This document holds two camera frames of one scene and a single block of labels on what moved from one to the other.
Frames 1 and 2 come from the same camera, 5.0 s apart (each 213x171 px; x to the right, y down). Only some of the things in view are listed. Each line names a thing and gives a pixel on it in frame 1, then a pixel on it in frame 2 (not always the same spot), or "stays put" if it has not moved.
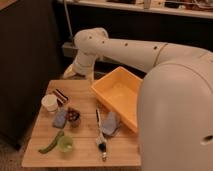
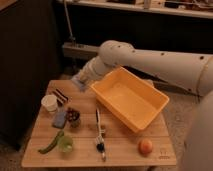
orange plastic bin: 120,90 stays put
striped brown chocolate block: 61,98 stays put
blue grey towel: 110,123 to 76,80
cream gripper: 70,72 to 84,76
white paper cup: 50,101 stays put
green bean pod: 52,144 stays put
